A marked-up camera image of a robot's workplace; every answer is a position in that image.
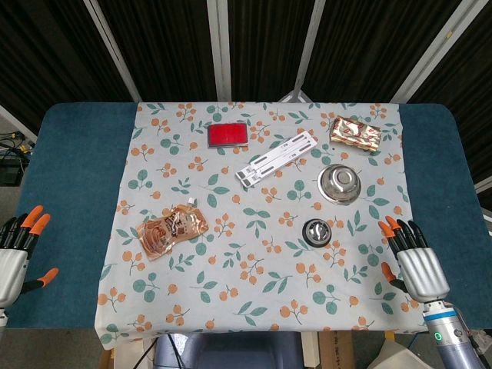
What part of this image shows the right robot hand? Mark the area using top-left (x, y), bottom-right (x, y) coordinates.
top-left (377, 215), bottom-right (450, 303)

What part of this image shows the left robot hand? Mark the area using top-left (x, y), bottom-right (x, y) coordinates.
top-left (0, 204), bottom-right (60, 308)

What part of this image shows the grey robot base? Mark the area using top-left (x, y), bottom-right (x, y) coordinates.
top-left (153, 332), bottom-right (304, 369)

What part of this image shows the floral tablecloth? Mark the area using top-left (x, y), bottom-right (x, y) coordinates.
top-left (94, 101), bottom-right (428, 351)

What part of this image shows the blue felt table cover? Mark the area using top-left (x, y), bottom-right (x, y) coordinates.
top-left (6, 101), bottom-right (492, 331)

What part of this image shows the cardboard box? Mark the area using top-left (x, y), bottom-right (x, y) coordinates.
top-left (317, 331), bottom-right (357, 369)

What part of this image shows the stainless steel bowl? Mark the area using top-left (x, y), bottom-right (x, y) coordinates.
top-left (317, 163), bottom-right (363, 203)

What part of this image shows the gold foil snack package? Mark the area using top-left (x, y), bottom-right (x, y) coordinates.
top-left (329, 115), bottom-right (383, 154)

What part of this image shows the brown spouted drink pouch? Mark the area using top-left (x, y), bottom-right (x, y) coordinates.
top-left (136, 197), bottom-right (210, 262)

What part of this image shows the white folding laptop stand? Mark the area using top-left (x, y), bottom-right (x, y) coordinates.
top-left (234, 130), bottom-right (319, 189)

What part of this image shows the red rectangular tin box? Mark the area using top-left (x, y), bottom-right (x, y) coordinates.
top-left (207, 122), bottom-right (249, 149)

